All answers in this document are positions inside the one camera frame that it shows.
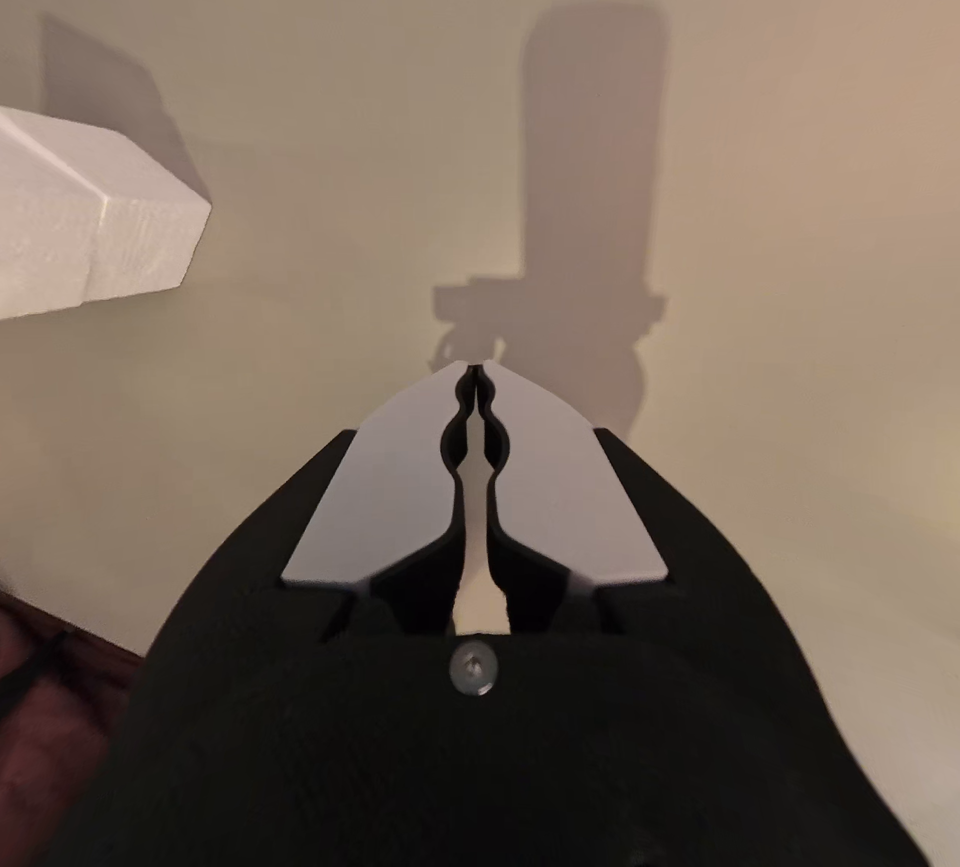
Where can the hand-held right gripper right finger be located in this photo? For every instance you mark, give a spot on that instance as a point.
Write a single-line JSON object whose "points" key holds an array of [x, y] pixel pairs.
{"points": [[570, 507]]}

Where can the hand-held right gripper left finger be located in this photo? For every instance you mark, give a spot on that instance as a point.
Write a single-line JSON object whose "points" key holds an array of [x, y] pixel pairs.
{"points": [[382, 507]]}

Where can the white foam cube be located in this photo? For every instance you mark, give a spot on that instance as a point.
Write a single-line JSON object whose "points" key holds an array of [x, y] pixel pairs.
{"points": [[150, 244], [37, 244]]}

